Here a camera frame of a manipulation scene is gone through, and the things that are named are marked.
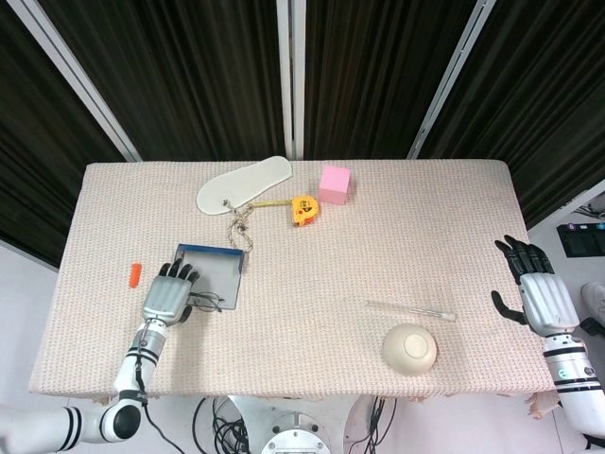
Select braided beige rope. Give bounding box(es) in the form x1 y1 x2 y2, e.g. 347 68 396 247
219 198 254 252

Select white shoe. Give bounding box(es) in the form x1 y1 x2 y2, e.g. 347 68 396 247
579 281 605 332

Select black curtain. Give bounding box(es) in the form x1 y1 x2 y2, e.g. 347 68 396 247
0 0 605 271

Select clear glass test tube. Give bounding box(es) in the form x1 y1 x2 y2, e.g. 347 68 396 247
367 300 458 323

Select pink cube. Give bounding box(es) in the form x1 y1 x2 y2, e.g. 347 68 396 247
318 165 352 206

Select yellow tape measure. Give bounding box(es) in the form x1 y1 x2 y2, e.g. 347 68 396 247
248 195 320 227

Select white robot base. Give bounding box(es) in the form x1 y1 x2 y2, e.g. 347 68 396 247
226 394 374 454

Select pink white woven tablecloth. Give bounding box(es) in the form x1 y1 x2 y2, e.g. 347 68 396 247
27 159 557 403

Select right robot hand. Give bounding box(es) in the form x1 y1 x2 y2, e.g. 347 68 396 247
491 235 580 338

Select white frame post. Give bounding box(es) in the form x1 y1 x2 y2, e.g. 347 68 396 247
9 0 143 162
276 0 307 161
406 0 497 160

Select thin-framed eyeglasses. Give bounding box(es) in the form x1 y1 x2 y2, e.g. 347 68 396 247
188 291 224 315

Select white shoe insole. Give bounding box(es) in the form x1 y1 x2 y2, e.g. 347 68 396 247
195 155 293 218

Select black electronic device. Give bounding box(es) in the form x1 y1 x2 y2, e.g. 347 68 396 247
556 221 605 259

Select beige upturned bowl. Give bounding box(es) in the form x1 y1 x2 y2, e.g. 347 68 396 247
381 323 439 377

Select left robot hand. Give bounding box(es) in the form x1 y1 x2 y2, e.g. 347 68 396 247
141 258 202 327

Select black floor cables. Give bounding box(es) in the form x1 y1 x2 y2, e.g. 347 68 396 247
193 395 398 454

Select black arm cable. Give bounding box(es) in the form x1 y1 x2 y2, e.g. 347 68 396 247
134 325 190 454

